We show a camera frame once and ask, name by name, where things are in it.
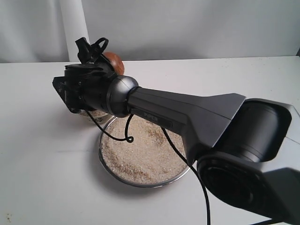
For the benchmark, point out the cream ceramic rice bowl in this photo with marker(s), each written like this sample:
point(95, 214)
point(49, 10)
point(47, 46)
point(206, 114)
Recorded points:
point(99, 120)

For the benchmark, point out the white rice grains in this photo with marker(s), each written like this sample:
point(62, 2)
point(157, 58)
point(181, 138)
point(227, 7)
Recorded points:
point(97, 113)

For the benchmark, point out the round metal tray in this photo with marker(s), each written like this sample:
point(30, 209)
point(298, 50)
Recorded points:
point(105, 161)

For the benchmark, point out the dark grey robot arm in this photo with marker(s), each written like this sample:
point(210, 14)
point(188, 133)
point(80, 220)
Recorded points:
point(247, 151)

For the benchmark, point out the white backdrop curtain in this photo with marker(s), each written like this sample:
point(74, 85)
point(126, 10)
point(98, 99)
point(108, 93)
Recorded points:
point(46, 30)

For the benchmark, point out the brown wooden cup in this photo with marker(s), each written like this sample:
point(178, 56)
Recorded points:
point(116, 62)

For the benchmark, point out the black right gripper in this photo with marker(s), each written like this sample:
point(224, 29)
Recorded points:
point(100, 65)

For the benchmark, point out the rice in metal tray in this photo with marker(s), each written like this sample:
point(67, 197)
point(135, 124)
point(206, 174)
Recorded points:
point(140, 159)

